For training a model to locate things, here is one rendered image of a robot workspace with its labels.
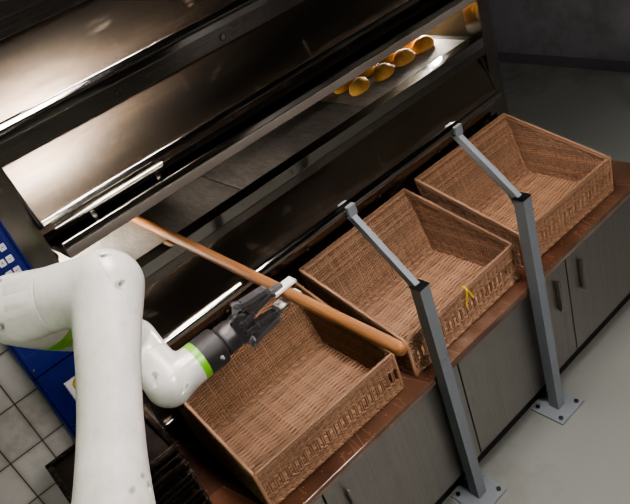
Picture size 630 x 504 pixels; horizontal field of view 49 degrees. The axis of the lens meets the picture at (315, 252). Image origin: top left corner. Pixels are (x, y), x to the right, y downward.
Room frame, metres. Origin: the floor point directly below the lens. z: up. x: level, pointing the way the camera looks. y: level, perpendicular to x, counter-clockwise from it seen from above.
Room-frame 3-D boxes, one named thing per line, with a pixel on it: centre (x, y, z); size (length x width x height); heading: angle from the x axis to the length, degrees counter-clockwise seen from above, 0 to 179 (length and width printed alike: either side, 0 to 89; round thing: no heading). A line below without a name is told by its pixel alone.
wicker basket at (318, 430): (1.64, 0.24, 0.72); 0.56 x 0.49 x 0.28; 119
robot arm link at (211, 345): (1.28, 0.30, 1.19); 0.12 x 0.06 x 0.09; 30
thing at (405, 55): (2.82, -0.41, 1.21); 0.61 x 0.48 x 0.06; 30
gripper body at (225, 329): (1.31, 0.24, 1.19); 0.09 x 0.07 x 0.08; 120
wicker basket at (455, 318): (1.93, -0.28, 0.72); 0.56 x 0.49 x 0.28; 120
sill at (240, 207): (2.17, -0.11, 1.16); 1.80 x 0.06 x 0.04; 120
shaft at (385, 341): (1.79, 0.33, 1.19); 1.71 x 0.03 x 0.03; 30
